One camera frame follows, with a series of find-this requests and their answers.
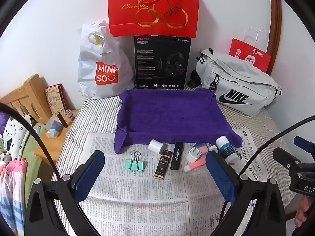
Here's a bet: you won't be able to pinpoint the patterned book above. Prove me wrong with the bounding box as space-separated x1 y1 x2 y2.
45 84 67 116

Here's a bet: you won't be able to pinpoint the black cylinder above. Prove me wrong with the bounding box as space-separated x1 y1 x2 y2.
57 112 69 129

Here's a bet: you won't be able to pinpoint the striped bed sheet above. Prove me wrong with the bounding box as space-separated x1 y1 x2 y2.
52 81 296 236

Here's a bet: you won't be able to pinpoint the white sling bag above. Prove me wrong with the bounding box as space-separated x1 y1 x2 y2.
192 48 282 117

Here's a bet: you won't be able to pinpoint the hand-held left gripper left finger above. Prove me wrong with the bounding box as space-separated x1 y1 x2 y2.
25 150 106 236

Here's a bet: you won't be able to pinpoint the white round cap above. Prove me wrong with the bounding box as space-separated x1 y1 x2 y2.
148 139 164 153

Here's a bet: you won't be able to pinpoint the colourful cartoon blanket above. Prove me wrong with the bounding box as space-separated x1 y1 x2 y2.
0 138 43 236

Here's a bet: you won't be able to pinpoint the black rectangular tube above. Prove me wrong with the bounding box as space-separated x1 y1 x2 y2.
170 142 184 171

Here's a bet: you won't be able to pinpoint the white plastic shopping bag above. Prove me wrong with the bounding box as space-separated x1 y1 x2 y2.
77 20 136 100

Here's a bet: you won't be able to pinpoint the wooden headboard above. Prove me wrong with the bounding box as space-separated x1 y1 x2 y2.
0 73 53 124

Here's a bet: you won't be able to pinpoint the red gift bag gold cherries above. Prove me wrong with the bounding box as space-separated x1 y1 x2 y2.
107 0 200 38

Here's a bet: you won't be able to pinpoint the green binder clip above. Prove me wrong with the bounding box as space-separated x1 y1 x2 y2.
125 150 145 172

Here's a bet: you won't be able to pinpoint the red paper bag white handles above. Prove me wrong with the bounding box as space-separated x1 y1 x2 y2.
229 28 271 75

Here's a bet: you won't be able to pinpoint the brown wooden frame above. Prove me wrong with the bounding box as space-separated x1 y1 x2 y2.
267 0 282 77

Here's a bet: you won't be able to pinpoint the purple towel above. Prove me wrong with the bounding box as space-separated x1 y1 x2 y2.
114 88 243 154

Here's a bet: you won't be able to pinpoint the white bottle blue label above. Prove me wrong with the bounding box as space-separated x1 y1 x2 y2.
216 136 238 164

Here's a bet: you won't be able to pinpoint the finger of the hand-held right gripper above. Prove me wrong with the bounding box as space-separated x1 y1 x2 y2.
294 136 315 153
272 147 306 177

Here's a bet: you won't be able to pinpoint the small amber bottle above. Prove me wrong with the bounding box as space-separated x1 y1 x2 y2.
153 149 172 180

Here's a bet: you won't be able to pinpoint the wooden nightstand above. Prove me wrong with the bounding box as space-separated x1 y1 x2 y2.
34 109 79 164

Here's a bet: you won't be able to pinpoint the pink tube white cap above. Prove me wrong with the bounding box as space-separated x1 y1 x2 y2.
183 158 206 174

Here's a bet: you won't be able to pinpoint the pink bottle blue cap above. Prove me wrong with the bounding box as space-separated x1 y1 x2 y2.
193 141 209 156

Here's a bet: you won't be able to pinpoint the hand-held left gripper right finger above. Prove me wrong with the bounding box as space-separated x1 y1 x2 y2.
205 150 287 236

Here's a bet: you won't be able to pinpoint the person's right hand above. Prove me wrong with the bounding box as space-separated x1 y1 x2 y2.
294 196 315 228

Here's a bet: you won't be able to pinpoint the star print white pillow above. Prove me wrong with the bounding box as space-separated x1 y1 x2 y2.
4 114 37 158

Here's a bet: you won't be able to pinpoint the white charger plug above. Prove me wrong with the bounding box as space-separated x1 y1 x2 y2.
186 147 203 163

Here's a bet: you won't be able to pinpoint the black cable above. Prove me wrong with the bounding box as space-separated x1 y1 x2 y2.
0 102 62 181
217 115 315 236

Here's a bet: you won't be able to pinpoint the newspaper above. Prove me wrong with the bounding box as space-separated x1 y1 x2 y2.
81 129 267 236

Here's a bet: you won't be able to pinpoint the translucent plastic box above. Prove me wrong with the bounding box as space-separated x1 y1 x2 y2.
45 115 63 138

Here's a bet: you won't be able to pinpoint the black headset box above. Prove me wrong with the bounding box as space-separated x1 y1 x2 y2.
133 35 192 89

